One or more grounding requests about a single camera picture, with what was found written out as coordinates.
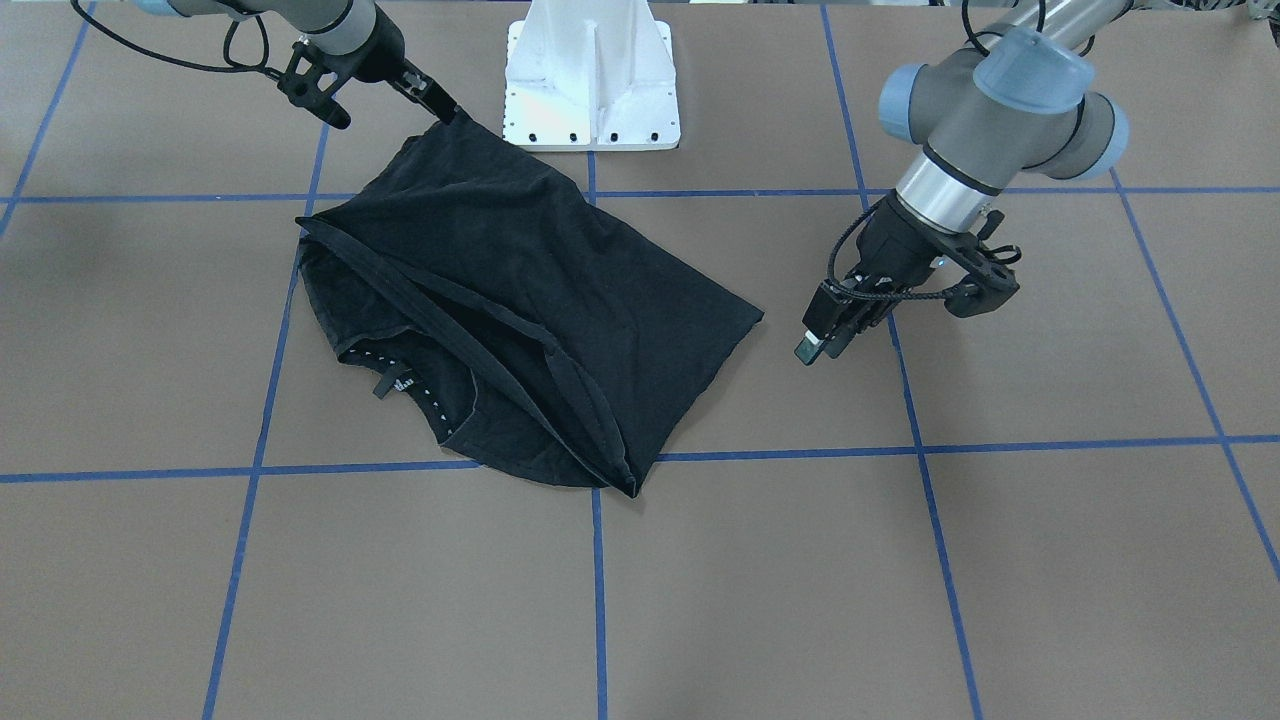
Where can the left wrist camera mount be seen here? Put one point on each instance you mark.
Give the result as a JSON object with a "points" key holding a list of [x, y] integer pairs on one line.
{"points": [[989, 279]]}

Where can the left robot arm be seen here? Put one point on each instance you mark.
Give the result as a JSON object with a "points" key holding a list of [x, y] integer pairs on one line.
{"points": [[1015, 99]]}

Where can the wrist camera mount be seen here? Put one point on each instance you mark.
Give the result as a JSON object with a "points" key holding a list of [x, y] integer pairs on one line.
{"points": [[312, 78], [989, 279]]}

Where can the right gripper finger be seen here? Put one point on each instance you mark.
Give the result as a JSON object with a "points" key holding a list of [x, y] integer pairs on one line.
{"points": [[422, 90]]}

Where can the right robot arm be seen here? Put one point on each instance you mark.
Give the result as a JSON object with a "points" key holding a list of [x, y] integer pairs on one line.
{"points": [[340, 41]]}

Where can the black printed t-shirt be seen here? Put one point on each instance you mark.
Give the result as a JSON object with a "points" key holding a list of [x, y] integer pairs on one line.
{"points": [[539, 335]]}

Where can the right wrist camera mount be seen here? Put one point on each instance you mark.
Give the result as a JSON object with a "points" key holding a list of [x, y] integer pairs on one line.
{"points": [[312, 78]]}

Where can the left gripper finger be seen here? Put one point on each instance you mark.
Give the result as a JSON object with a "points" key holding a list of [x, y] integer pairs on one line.
{"points": [[832, 319]]}

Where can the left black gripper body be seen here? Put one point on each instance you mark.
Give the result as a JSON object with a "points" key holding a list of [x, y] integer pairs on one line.
{"points": [[893, 243]]}

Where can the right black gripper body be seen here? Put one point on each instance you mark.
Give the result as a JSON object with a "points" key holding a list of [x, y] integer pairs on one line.
{"points": [[383, 57]]}

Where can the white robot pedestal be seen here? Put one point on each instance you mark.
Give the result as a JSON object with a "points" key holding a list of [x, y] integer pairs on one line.
{"points": [[590, 76]]}

